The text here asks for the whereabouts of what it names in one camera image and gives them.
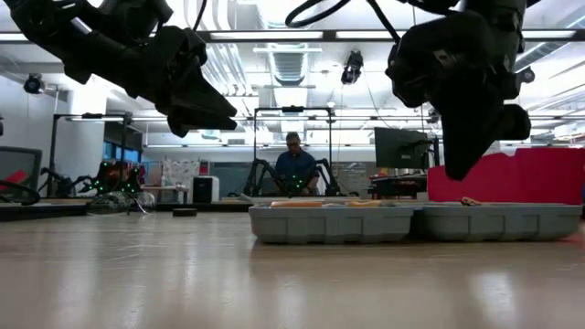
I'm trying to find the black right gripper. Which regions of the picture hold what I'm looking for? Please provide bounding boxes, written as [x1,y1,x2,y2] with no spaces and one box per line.
[431,9,533,181]

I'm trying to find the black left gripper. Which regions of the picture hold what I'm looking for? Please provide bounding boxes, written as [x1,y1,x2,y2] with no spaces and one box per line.
[68,26,239,139]

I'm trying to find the yellow-handled screwdriver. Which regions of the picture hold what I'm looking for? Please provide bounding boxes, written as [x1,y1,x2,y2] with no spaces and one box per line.
[269,200,324,209]

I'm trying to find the grey-blue plastic tool case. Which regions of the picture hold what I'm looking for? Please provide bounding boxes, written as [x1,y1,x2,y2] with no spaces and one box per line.
[249,198,584,245]

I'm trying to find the black computer monitor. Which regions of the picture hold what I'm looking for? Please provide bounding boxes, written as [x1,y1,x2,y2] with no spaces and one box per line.
[373,126,441,171]

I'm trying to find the white air purifier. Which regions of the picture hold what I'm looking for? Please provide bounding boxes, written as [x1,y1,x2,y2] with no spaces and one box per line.
[190,175,221,205]

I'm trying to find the dark desk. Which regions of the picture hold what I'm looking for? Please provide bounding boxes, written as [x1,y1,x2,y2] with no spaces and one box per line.
[367,172,431,201]

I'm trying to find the black robot with green lights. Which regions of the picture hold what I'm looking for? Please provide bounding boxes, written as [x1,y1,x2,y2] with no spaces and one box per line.
[40,159,144,197]

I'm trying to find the person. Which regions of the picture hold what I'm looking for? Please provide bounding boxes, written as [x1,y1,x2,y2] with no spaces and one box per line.
[275,131,321,196]

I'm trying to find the grey crumpled heap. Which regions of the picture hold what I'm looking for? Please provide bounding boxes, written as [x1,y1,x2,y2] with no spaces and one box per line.
[86,190,157,215]

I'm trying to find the grey office chair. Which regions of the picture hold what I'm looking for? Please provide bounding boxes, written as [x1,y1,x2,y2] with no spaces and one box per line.
[0,145,43,206]

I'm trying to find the red flat object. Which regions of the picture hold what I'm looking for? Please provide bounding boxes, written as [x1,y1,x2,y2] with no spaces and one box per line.
[0,168,29,186]

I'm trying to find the black robot station frame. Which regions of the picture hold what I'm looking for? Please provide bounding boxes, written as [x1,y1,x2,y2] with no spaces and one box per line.
[38,111,134,198]
[228,105,362,198]

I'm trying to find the red bin wall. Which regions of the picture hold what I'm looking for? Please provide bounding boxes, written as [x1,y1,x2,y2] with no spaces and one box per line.
[426,146,585,206]

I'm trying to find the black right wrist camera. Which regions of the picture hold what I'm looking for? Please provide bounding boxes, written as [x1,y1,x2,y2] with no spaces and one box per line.
[386,25,458,110]

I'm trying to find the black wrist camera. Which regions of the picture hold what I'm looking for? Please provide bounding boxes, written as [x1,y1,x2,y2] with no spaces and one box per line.
[98,0,175,45]
[386,25,458,110]

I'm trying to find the silver ceiling duct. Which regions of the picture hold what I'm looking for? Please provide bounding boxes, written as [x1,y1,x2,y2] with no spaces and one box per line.
[253,0,324,89]

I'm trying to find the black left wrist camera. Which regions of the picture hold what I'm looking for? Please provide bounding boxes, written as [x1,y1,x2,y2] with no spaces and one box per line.
[98,0,175,45]

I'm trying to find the black aluminium table frame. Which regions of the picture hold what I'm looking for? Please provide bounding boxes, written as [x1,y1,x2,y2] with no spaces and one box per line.
[0,197,252,224]

